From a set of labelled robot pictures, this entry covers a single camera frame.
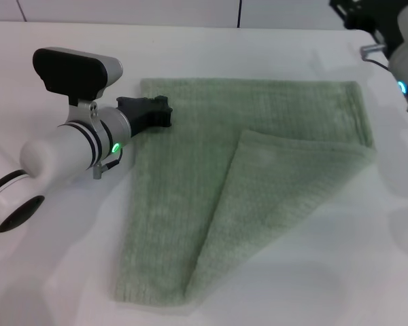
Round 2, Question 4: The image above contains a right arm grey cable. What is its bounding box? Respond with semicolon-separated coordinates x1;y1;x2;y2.
366;55;394;73

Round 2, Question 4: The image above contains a left silver camera bracket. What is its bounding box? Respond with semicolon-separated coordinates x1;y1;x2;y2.
69;96;105;137

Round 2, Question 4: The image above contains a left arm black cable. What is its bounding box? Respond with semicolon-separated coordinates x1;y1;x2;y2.
101;149;125;168

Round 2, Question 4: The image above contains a right gripper silver cable plug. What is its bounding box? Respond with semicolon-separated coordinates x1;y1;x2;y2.
360;43;386;58

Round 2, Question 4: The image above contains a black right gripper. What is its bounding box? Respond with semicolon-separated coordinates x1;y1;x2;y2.
328;0;401;48

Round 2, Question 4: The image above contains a green terry towel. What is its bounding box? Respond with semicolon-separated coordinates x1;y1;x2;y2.
112;77;378;303

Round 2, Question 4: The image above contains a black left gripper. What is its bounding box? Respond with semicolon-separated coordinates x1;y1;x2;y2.
116;94;175;137

